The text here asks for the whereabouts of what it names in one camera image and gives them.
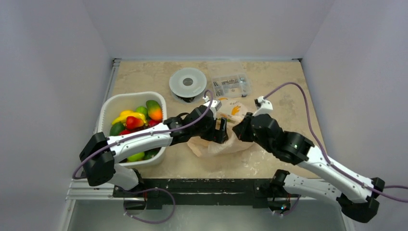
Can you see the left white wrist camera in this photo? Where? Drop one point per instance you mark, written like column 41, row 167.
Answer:
column 213, row 105

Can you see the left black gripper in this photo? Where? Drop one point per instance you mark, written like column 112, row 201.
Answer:
column 215, row 135

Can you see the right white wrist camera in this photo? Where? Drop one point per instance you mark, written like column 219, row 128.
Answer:
column 263, row 106

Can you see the clear screw organizer box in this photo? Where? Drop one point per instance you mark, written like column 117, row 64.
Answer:
column 229, row 79

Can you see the large green apple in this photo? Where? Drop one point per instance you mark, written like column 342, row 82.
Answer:
column 136, row 157

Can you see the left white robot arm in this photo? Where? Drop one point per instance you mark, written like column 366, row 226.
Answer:
column 172, row 131

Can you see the orange printed plastic bag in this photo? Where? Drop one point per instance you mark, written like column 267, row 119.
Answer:
column 234, row 111

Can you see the red orange fake fruit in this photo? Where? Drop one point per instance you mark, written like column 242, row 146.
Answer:
column 133, row 123

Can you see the grey filament spool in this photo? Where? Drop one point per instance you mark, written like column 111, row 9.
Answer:
column 188, row 84

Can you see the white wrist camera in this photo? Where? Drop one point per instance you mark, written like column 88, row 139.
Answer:
column 213, row 105
column 263, row 106

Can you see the white plastic basket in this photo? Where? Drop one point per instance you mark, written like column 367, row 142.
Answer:
column 129, row 101

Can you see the aluminium frame rail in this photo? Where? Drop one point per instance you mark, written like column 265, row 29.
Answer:
column 91, row 179

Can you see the green orange mango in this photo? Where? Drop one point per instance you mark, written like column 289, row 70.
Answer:
column 154, row 110

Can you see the red apple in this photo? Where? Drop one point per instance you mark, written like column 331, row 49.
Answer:
column 152, row 123

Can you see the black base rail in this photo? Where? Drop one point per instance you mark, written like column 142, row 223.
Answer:
column 257, row 193

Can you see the small green lime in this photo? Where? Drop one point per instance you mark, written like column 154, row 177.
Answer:
column 142, row 110

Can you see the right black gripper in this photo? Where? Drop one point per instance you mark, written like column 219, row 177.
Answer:
column 243, row 129

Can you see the yellow banana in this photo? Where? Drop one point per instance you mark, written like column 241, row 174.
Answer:
column 122, row 118

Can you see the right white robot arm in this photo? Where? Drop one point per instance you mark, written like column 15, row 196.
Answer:
column 356, row 195

